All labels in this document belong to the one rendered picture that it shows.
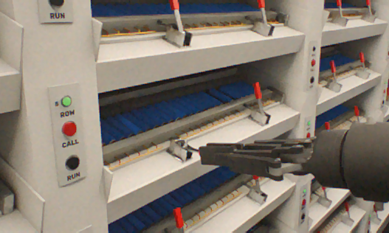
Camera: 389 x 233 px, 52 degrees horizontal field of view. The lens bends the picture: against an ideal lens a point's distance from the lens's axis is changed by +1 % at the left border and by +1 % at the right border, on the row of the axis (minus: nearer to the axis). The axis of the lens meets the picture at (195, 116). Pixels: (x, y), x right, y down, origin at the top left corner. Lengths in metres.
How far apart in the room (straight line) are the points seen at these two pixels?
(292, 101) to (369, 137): 0.56
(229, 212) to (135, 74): 0.45
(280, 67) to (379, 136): 0.58
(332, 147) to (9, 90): 0.37
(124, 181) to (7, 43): 0.26
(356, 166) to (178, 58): 0.30
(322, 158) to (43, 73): 0.34
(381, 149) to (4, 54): 0.42
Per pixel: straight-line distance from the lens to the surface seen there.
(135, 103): 0.78
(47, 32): 0.48
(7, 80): 0.46
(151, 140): 0.69
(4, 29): 0.48
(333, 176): 0.51
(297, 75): 1.02
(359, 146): 0.49
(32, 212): 0.52
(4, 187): 0.55
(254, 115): 0.89
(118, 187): 0.60
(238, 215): 0.91
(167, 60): 0.61
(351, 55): 1.70
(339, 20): 1.25
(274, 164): 0.51
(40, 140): 0.49
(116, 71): 0.54
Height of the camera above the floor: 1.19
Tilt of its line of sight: 15 degrees down
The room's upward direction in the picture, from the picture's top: 1 degrees counter-clockwise
